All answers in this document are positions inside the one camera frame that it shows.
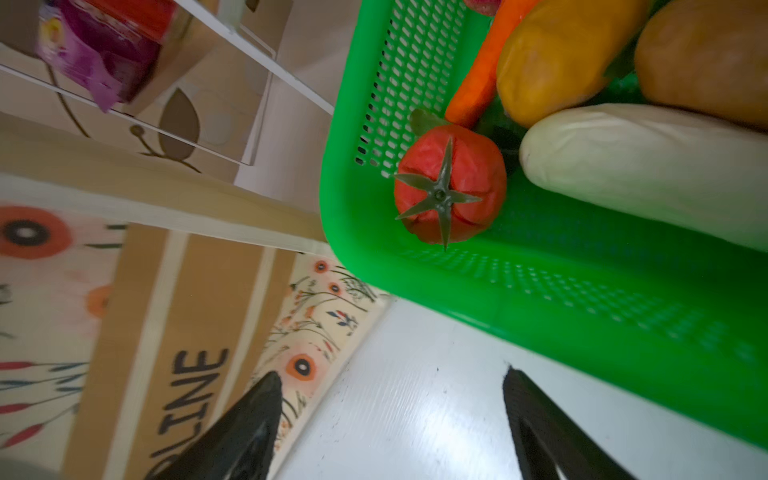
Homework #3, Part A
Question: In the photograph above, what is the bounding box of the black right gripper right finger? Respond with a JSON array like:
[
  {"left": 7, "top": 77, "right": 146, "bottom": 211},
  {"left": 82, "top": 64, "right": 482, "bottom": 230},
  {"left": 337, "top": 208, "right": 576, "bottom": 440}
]
[{"left": 502, "top": 367, "right": 634, "bottom": 480}]

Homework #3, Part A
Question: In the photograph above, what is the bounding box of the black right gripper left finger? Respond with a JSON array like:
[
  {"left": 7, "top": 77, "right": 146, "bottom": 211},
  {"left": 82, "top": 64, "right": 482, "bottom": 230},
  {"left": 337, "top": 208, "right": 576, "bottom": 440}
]
[{"left": 152, "top": 371, "right": 283, "bottom": 479}]

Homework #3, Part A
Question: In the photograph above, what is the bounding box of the cream floral tote bag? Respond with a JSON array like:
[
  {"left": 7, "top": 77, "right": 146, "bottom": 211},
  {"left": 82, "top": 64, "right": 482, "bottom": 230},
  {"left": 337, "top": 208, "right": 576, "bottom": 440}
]
[{"left": 1, "top": 114, "right": 390, "bottom": 479}]

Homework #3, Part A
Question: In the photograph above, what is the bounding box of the purple lot 100 candy bag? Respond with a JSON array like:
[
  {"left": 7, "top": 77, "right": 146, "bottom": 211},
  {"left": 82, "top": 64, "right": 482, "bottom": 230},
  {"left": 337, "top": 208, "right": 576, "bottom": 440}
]
[{"left": 36, "top": 1, "right": 161, "bottom": 112}]

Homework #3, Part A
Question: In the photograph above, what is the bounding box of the green vegetable basket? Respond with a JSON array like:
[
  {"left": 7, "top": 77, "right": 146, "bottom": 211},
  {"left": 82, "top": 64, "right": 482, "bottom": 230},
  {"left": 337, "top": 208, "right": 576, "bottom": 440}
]
[{"left": 319, "top": 1, "right": 767, "bottom": 447}]

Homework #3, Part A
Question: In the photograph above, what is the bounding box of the red tomato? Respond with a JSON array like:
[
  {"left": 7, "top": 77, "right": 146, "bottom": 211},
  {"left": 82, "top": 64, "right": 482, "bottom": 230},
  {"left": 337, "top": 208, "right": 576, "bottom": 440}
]
[{"left": 394, "top": 124, "right": 507, "bottom": 247}]

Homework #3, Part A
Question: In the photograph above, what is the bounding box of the white cucumber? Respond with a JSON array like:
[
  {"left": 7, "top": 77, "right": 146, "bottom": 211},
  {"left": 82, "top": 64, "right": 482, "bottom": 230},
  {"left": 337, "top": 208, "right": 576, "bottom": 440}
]
[{"left": 519, "top": 104, "right": 767, "bottom": 252}]

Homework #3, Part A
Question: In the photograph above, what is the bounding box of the orange carrot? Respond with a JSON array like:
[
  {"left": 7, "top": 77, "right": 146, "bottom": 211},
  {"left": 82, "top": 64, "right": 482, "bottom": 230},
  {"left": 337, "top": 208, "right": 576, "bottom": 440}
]
[{"left": 444, "top": 0, "right": 538, "bottom": 129}]

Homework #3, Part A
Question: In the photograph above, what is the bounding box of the white wooden shelf rack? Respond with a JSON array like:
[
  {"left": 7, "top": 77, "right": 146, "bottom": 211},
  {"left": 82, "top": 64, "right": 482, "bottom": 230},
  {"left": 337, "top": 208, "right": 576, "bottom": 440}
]
[{"left": 0, "top": 0, "right": 336, "bottom": 167}]

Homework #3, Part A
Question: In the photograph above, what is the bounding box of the yellow potato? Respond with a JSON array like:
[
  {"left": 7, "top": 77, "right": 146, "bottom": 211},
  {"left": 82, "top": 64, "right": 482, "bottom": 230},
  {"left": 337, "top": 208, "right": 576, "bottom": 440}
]
[{"left": 496, "top": 0, "right": 650, "bottom": 128}]

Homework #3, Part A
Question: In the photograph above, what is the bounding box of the brown kiwi potato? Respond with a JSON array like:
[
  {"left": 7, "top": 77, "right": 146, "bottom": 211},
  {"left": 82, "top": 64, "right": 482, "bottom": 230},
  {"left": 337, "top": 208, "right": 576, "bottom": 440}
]
[{"left": 635, "top": 0, "right": 767, "bottom": 131}]

